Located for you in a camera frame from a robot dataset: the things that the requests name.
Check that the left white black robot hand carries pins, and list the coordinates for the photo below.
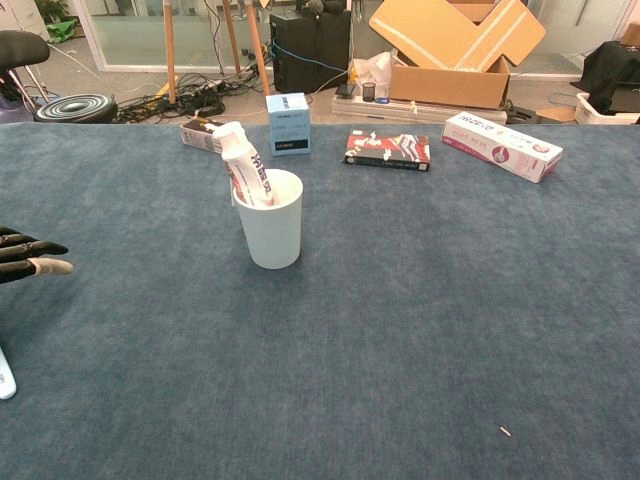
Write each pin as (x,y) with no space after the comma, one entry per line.
(25,250)

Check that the light blue toothbrush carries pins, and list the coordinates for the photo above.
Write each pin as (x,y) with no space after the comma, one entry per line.
(6,380)

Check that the white printed toothpaste tube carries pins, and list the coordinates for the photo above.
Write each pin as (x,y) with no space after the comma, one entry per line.
(250,170)

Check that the white plastic cup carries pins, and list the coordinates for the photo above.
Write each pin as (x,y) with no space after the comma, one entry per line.
(275,235)

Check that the long white pink toothpaste box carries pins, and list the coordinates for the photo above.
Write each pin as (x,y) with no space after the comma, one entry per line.
(500,147)

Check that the black round stool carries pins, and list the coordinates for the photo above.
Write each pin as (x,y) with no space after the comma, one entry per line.
(75,107)

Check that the black chair seat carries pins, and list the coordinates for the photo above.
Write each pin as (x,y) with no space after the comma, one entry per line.
(20,47)

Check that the small dark purple carton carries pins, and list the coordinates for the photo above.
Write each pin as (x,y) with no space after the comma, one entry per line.
(197,136)

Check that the green crumpled bag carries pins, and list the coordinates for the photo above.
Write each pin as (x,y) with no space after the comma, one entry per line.
(64,30)

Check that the wooden easel leg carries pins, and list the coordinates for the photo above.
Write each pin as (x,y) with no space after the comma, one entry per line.
(170,50)
(257,50)
(231,35)

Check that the light blue upright box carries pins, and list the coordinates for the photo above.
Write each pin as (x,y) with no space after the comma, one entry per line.
(290,125)

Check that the black computer tower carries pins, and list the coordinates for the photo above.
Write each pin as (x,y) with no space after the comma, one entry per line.
(310,45)

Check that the stacked aluminium profiles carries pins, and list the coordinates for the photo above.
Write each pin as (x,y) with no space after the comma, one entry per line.
(375,109)

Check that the red black flat box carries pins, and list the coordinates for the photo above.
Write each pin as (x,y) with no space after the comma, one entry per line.
(390,147)

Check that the blue felt table mat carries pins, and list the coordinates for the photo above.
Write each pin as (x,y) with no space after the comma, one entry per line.
(400,310)

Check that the white plastic bag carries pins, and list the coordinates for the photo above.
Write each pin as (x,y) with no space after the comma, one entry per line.
(375,67)

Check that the open brown cardboard box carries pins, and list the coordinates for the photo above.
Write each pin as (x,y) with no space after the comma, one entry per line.
(450,85)

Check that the tiny pale scrap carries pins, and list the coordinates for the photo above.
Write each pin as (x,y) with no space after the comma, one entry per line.
(505,431)

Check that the white plastic bin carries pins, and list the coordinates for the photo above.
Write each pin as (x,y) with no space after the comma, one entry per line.
(587,112)

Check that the black cloth cover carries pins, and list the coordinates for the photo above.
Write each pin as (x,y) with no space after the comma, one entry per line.
(612,70)

